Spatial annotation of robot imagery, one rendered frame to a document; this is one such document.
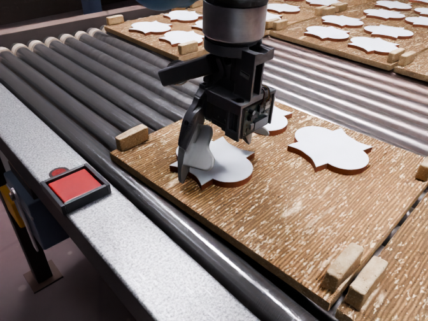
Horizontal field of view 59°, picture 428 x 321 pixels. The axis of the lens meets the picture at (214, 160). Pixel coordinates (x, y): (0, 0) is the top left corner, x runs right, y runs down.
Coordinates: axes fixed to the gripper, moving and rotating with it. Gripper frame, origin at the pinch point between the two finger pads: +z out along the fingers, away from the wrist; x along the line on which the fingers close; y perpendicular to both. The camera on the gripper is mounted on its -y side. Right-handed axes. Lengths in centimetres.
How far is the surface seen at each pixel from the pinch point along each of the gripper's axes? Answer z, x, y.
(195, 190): 0.7, -6.4, 2.6
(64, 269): 99, -4, -79
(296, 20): 3, 83, -40
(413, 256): -0.9, 3.0, 29.7
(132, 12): 5, 48, -88
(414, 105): 1.8, 47.8, 13.7
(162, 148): 1.3, -2.7, -9.4
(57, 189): 2.2, -20.0, -12.7
